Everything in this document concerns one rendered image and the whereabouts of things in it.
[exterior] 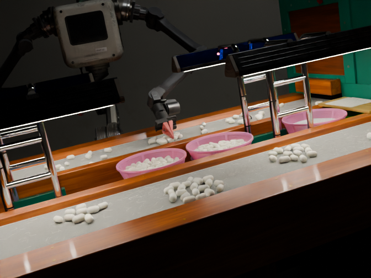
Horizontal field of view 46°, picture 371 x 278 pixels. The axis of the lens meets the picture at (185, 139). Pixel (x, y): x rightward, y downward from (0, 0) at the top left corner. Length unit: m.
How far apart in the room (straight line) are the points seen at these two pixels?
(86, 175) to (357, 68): 1.28
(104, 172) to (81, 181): 0.09
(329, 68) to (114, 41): 1.13
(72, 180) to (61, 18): 1.05
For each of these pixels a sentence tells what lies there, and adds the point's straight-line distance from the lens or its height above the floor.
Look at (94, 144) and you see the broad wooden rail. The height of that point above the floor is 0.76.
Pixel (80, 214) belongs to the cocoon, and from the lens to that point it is 1.29.
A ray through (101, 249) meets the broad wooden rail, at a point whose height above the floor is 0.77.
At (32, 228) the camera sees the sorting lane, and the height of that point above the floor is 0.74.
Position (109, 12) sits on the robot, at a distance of 2.47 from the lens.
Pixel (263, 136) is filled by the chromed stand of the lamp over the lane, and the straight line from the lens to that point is 1.93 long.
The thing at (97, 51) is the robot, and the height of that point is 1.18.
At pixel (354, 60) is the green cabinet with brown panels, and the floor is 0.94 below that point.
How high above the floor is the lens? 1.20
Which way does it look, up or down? 14 degrees down
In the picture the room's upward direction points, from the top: 10 degrees counter-clockwise
